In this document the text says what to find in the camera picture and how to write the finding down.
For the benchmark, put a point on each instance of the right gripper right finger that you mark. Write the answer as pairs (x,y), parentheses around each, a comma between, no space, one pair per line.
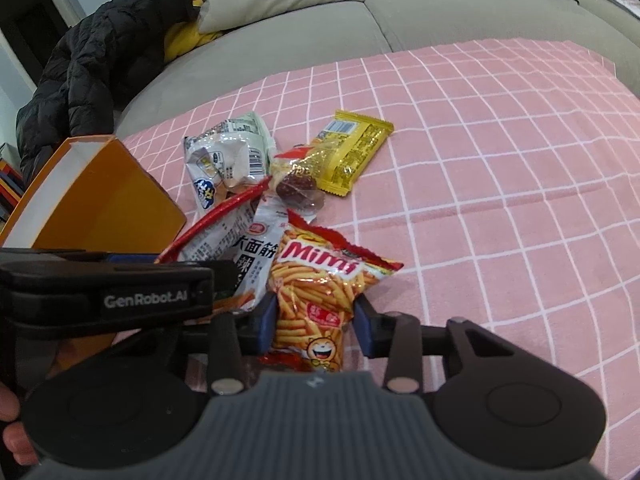
(396,337)

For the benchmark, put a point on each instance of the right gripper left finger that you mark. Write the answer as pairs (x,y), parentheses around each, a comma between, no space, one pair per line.
(236,341)

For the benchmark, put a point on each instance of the white gluten snack packet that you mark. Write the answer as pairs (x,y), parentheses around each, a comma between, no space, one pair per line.
(249,236)

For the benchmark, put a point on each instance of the red Mimi stick snack bag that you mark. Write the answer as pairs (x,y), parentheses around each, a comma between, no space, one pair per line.
(316,275)

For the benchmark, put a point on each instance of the clear brown candy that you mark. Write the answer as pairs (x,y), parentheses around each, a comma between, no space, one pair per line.
(294,178)

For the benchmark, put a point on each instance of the white blue snack bag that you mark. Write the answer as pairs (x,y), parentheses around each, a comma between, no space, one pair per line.
(227,158)

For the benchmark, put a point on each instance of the yellow snack packet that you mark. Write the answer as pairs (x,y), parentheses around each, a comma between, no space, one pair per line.
(343,149)

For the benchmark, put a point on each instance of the red cartoon snack bag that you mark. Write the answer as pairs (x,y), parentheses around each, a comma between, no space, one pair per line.
(210,224)

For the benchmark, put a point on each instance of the person's hand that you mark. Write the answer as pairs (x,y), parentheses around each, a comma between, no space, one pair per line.
(14,435)

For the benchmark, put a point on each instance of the orange cardboard box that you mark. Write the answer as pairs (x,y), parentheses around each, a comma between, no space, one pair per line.
(92,196)

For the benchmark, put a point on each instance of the pink checkered tablecloth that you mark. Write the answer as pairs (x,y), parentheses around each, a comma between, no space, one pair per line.
(509,191)

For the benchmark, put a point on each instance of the black puffer jacket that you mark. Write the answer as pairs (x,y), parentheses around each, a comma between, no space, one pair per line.
(96,69)

